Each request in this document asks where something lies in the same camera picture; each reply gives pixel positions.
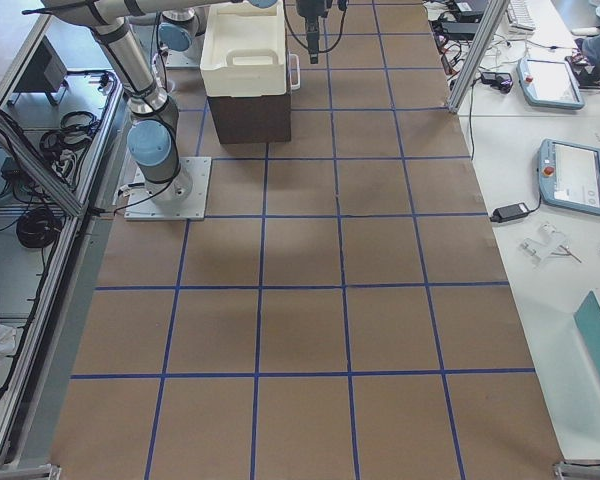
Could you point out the lower blue teach pendant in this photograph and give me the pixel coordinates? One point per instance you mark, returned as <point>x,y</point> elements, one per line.
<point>569,176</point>

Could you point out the white drawer handle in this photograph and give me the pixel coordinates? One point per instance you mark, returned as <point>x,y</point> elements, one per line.
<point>294,71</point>

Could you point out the black power adapter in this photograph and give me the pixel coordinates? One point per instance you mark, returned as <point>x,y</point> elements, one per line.
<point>508,213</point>

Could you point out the brown paper table mat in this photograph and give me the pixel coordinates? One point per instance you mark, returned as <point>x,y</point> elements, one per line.
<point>342,312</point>

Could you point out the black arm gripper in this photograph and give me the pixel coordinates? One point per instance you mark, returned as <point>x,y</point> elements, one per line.
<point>312,10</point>

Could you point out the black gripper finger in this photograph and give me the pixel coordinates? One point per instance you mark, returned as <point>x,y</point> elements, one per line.
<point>312,34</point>

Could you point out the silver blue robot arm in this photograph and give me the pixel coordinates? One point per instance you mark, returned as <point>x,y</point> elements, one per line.
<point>152,139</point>

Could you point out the upper blue teach pendant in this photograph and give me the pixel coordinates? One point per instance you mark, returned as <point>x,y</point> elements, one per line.
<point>549,84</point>

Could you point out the cream plastic tray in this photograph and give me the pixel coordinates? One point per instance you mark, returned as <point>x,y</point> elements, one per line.
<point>244,51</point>

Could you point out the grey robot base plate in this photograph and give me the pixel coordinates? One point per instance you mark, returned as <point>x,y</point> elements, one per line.
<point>185,198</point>

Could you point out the blue teach pendant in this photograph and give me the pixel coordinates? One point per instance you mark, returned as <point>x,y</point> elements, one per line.
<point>549,84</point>
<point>569,176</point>

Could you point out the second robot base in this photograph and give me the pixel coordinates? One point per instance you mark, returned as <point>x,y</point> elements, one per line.
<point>182,31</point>

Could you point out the aluminium frame post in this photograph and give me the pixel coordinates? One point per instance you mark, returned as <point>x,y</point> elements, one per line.
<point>486,30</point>

